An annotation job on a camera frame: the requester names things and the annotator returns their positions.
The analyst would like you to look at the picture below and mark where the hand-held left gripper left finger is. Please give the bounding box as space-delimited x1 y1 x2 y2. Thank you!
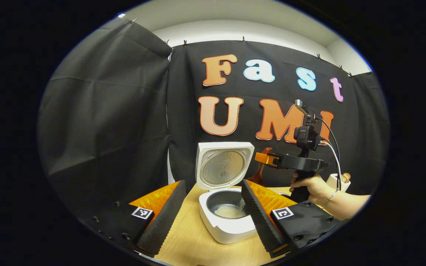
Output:
84 180 187 258

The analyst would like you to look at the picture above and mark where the black camera cable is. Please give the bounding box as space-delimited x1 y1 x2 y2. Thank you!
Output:
316 117 341 178

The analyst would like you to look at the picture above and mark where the white camera cable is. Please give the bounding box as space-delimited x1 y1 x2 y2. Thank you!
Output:
321 140 343 191

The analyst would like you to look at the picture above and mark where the silver bracelet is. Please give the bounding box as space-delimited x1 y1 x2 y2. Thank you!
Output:
323 188 338 208

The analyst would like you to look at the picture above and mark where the black backdrop cloth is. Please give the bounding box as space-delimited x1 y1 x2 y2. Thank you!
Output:
37 20 390 222

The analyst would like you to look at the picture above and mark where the white toaster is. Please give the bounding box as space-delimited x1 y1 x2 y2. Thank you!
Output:
326 173 351 192

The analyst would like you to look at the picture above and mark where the brown wooden spoon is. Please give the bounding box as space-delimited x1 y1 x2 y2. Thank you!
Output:
248 147 273 187

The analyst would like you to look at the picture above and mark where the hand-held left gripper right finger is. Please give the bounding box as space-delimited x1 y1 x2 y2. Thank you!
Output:
241 180 346 258

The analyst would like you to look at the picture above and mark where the white rice cooker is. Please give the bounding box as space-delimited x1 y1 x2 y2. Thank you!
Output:
196 142 258 244

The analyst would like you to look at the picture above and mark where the white rice heap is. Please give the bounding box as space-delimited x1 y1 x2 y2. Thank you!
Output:
214 204 247 219

